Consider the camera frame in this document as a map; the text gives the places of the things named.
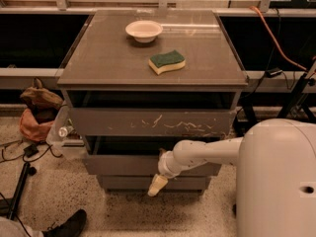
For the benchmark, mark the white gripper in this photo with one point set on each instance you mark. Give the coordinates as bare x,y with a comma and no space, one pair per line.
165,167

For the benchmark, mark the grey top drawer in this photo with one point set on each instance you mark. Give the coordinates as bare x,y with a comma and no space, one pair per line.
125,122

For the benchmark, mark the black stand leg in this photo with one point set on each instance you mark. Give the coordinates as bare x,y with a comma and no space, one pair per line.
9,206

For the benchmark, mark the pink cloth bag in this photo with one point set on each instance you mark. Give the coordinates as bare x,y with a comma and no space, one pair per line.
31,129

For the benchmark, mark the black metal frame stand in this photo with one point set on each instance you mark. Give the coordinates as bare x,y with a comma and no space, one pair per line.
293,104

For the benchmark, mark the black shoe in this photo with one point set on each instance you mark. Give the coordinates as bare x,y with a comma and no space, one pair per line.
72,227

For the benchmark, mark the grey drawer cabinet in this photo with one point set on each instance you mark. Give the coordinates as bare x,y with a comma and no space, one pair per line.
107,58

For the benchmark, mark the black power adapter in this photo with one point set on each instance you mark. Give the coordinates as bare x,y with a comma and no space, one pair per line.
31,150

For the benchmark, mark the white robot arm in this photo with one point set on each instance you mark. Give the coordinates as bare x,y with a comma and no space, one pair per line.
275,176

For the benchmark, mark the green yellow sponge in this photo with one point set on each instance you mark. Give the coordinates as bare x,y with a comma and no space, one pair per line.
166,62

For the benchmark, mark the grey bottom drawer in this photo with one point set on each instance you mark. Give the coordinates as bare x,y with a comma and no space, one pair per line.
111,183

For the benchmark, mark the black power brick right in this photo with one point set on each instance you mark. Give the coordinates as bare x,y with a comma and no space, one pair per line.
271,73

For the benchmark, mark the clear plastic bin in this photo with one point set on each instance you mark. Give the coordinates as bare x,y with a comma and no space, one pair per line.
64,138

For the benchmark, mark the grey drawer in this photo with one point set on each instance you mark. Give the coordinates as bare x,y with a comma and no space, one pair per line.
111,183
125,122
126,155

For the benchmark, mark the white bowl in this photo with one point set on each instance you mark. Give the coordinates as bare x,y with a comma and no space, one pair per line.
144,31

